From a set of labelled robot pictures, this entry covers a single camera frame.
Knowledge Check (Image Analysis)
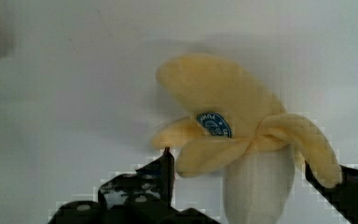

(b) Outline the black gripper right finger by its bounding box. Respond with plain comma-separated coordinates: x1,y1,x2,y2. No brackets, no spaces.
305,164,358,224

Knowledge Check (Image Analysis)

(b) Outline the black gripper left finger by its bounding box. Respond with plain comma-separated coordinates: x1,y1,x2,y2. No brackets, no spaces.
48,148,220,224

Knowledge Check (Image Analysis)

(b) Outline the yellow plush banana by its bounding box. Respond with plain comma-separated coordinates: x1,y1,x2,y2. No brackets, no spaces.
151,54,343,224

